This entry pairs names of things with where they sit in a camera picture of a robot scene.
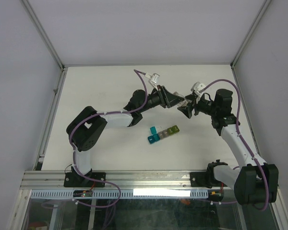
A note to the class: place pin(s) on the multicolour weekly pill organizer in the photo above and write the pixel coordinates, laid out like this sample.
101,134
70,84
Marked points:
160,135

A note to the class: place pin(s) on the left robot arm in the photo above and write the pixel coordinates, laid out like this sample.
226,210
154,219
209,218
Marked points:
85,130

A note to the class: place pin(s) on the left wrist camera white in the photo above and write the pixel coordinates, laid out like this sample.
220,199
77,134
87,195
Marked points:
153,79

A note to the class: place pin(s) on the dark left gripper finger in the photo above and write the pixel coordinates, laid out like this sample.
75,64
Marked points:
172,103
170,92

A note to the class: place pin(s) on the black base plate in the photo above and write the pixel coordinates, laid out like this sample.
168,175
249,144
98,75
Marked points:
73,179
203,179

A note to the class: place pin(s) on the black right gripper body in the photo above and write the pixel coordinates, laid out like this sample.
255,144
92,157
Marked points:
204,106

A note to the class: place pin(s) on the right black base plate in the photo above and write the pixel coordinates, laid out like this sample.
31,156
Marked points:
203,179

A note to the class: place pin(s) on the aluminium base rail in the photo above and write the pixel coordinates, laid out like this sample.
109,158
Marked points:
124,179

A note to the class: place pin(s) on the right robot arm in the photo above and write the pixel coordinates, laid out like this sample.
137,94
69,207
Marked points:
255,181

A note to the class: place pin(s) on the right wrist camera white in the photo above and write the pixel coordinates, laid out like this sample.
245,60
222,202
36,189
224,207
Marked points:
198,88

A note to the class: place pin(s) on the aluminium frame post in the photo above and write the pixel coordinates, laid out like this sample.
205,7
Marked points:
262,11
42,32

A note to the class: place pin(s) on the right aluminium frame post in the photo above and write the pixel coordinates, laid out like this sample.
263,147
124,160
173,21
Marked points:
262,11

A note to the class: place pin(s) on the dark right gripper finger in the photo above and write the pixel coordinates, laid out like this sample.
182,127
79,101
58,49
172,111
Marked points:
191,97
186,110

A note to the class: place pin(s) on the grey slotted cable duct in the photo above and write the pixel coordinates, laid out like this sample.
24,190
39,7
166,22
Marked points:
138,193

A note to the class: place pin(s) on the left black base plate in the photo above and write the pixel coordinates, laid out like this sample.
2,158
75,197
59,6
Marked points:
73,179

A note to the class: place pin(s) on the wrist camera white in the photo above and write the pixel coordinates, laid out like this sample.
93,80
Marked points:
198,88
153,79

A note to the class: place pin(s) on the left aluminium frame post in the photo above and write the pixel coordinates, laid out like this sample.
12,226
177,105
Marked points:
42,32

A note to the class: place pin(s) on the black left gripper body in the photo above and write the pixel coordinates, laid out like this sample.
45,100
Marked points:
157,99

